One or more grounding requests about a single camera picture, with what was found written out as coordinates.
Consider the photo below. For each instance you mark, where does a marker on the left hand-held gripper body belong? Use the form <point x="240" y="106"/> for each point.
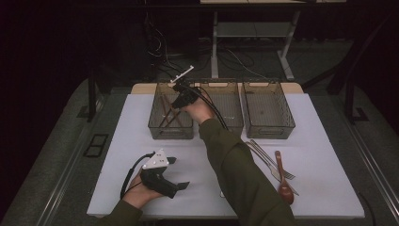
<point x="155" y="179"/>

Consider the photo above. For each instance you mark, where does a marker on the person's left hand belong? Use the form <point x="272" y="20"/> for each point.
<point x="138" y="194"/>

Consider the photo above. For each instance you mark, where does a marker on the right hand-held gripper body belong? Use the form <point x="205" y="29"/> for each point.
<point x="186" y="94"/>

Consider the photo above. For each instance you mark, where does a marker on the metal floor rail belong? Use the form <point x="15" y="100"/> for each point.
<point x="64" y="179"/>
<point x="372" y="163"/>

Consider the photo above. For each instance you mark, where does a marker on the wooden table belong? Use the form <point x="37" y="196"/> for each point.
<point x="141" y="88"/>

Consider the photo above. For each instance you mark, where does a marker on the smoky transparent plastic bin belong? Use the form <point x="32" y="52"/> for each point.
<point x="226" y="103"/>
<point x="171" y="133"/>
<point x="266" y="109"/>

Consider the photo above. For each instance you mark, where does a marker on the black metal stand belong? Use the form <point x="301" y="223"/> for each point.
<point x="91" y="100"/>
<point x="348" y="94"/>

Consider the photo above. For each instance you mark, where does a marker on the brown wooden chopstick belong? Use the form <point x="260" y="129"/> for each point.
<point x="166" y="102"/>
<point x="164" y="121"/>

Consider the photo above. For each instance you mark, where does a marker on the brown wooden spoon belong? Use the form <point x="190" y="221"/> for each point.
<point x="286" y="193"/>

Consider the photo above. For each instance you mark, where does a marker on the grey metal frame desk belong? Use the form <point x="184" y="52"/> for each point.
<point x="215" y="47"/>

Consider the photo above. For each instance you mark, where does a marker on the person's right hand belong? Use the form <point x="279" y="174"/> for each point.
<point x="202" y="111"/>

